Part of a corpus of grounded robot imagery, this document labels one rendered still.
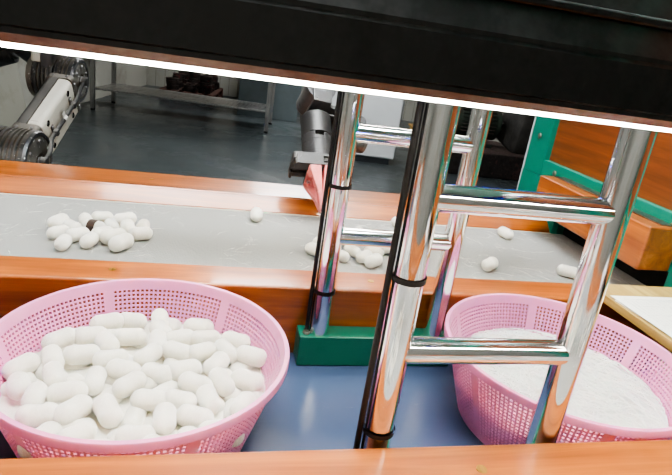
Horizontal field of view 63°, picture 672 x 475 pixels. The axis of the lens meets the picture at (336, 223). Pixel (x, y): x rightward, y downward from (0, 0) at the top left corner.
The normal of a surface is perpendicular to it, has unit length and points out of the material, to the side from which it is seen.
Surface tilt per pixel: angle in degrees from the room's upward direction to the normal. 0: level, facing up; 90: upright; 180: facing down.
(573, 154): 90
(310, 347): 90
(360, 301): 90
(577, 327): 90
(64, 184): 45
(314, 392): 0
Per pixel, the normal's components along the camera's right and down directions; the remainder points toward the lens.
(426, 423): 0.14, -0.94
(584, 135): -0.97, -0.07
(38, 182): 0.24, -0.43
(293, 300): 0.20, 0.33
